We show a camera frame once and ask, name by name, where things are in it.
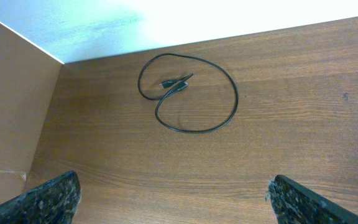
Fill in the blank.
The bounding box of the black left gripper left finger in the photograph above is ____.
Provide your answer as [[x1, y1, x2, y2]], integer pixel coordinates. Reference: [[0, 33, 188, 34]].
[[0, 170, 81, 224]]

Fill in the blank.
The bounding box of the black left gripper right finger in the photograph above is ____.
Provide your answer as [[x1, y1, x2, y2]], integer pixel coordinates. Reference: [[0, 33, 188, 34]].
[[266, 175, 358, 224]]

